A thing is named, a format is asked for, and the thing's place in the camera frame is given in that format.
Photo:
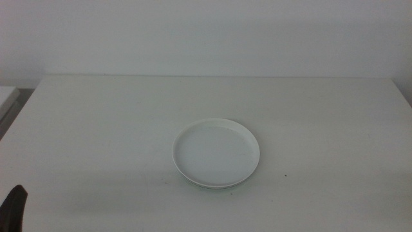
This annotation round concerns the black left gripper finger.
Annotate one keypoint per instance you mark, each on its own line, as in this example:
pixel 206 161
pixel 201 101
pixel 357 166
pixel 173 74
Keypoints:
pixel 13 212

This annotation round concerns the green shallow bowl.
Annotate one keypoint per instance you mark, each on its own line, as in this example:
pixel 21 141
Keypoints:
pixel 212 188

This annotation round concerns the white shallow bowl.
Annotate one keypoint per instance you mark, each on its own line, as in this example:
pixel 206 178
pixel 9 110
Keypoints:
pixel 215 153

